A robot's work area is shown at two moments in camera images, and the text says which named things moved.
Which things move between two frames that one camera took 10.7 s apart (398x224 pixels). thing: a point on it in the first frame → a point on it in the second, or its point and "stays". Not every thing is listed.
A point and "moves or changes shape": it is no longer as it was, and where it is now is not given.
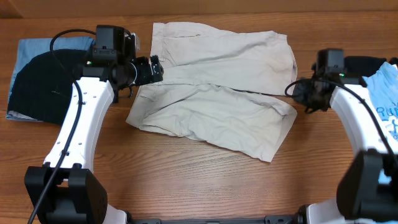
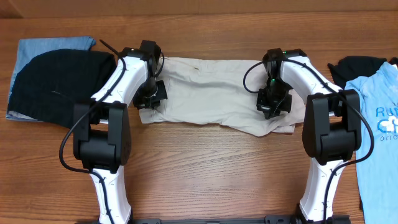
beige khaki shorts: (226, 86) moves or changes shape
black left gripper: (146, 76) → (140, 102)
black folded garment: (41, 89) stays
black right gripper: (302, 93) → (273, 104)
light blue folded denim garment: (28, 49) stays
